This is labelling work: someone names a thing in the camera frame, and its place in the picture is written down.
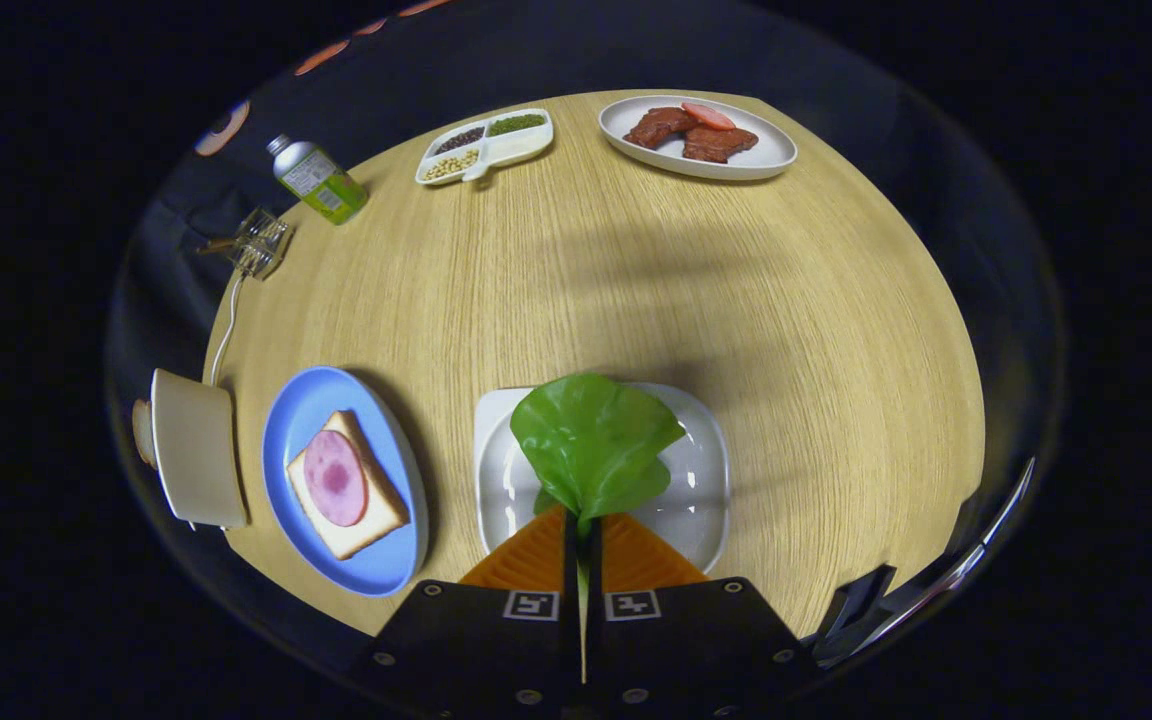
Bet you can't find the white power cable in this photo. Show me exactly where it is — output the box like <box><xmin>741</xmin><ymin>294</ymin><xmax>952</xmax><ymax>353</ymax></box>
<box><xmin>209</xmin><ymin>270</ymin><xmax>247</xmax><ymax>388</ymax></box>

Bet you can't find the white square plate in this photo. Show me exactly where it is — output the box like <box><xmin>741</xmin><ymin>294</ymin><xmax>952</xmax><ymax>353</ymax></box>
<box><xmin>473</xmin><ymin>382</ymin><xmax>732</xmax><ymax>573</ymax></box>

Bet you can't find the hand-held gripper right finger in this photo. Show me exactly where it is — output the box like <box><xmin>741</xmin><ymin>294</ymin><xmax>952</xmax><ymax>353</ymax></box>
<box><xmin>586</xmin><ymin>511</ymin><xmax>821</xmax><ymax>720</ymax></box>

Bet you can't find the pink ham slice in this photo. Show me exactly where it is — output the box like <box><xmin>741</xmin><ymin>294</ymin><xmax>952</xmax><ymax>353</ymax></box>
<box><xmin>303</xmin><ymin>430</ymin><xmax>369</xmax><ymax>528</ymax></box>

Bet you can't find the white bread slice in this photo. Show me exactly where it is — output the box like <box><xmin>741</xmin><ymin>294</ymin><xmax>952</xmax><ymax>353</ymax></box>
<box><xmin>286</xmin><ymin>410</ymin><xmax>411</xmax><ymax>561</ymax></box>

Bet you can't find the white oval plate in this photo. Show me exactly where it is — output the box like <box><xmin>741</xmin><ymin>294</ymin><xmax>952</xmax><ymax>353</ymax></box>
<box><xmin>598</xmin><ymin>95</ymin><xmax>799</xmax><ymax>182</ymax></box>

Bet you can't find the white divided condiment dish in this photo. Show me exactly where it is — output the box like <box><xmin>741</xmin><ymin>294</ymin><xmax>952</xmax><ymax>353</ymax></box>
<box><xmin>415</xmin><ymin>108</ymin><xmax>555</xmax><ymax>188</ymax></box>

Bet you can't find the blue plate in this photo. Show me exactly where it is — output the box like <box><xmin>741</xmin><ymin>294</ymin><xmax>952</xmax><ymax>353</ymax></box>
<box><xmin>261</xmin><ymin>366</ymin><xmax>429</xmax><ymax>598</ymax></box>

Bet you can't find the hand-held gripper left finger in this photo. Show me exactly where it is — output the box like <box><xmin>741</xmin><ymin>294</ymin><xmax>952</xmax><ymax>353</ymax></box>
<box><xmin>346</xmin><ymin>505</ymin><xmax>585</xmax><ymax>720</ymax></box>

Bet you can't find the red sausage slice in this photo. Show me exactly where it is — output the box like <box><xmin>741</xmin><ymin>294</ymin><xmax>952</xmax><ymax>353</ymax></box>
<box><xmin>681</xmin><ymin>102</ymin><xmax>737</xmax><ymax>132</ymax></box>

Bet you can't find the brown meat piece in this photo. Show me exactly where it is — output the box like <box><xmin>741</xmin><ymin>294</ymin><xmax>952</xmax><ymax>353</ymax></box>
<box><xmin>681</xmin><ymin>126</ymin><xmax>760</xmax><ymax>164</ymax></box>
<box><xmin>623</xmin><ymin>107</ymin><xmax>699</xmax><ymax>151</ymax></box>

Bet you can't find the white toaster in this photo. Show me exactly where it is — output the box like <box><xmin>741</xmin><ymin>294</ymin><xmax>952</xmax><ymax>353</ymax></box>
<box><xmin>151</xmin><ymin>368</ymin><xmax>249</xmax><ymax>531</ymax></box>

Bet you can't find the green labelled metal bottle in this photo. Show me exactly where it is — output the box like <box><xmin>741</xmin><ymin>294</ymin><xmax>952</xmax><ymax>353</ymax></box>
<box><xmin>267</xmin><ymin>134</ymin><xmax>370</xmax><ymax>226</ymax></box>

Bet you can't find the green lettuce leaf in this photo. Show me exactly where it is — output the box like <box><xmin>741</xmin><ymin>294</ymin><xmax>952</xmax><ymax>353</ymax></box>
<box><xmin>509</xmin><ymin>373</ymin><xmax>687</xmax><ymax>686</ymax></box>

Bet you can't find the wire utensil basket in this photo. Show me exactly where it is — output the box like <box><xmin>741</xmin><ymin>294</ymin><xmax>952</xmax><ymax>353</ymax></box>
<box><xmin>226</xmin><ymin>207</ymin><xmax>292</xmax><ymax>281</ymax></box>

